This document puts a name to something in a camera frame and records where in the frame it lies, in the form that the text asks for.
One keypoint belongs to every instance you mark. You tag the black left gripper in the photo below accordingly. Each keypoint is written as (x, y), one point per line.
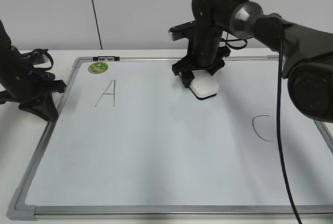
(30, 87)

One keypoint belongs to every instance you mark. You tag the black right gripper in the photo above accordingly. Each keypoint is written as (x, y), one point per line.
(204, 53)

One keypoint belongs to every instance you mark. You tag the white board eraser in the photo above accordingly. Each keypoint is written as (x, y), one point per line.
(204, 85)

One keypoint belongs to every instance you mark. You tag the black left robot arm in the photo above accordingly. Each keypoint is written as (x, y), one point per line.
(6, 44)

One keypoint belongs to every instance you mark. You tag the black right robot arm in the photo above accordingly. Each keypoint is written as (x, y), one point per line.
(307, 53)

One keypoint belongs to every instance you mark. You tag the round green magnet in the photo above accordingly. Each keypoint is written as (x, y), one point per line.
(98, 67)

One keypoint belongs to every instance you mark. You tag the black clip on board frame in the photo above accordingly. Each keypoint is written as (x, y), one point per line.
(106, 58)

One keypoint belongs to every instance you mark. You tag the white board with grey frame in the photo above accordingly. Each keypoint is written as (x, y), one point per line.
(133, 142)

